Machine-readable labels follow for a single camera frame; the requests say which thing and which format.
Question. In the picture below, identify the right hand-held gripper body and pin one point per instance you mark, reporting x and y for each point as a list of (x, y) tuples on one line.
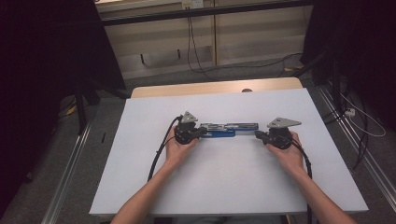
[(280, 135)]

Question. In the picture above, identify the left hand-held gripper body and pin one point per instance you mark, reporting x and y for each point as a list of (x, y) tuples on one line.
[(185, 132)]

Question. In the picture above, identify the blue stapler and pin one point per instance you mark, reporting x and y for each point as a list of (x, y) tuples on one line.
[(227, 127)]

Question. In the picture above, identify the person's left hand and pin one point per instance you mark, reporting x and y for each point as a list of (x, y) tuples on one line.
[(179, 154)]

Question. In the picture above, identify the person's right hand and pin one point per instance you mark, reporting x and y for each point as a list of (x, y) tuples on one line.
[(291, 158)]

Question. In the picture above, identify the wooden table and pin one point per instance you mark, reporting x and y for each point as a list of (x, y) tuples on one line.
[(199, 88)]

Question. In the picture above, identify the yellow floor tape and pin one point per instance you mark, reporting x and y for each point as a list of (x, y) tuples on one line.
[(71, 110), (294, 67)]

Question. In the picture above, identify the white power adapter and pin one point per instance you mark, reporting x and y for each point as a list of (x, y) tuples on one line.
[(350, 112)]

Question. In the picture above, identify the small black floor object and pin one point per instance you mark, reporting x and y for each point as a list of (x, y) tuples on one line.
[(103, 137)]

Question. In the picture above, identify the person's clothing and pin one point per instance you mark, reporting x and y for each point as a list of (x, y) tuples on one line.
[(224, 220)]

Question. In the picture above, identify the black stand legs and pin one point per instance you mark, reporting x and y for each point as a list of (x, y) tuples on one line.
[(81, 102)]

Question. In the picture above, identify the black horizontal bar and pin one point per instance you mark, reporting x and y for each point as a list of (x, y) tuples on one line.
[(202, 12)]

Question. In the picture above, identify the dark curtain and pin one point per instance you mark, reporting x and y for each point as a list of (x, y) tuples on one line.
[(46, 62), (358, 46)]

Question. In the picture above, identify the aluminium floor rail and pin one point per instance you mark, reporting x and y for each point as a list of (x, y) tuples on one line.
[(358, 149), (67, 174)]

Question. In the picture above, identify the white wall socket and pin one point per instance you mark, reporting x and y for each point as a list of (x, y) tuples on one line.
[(192, 4)]

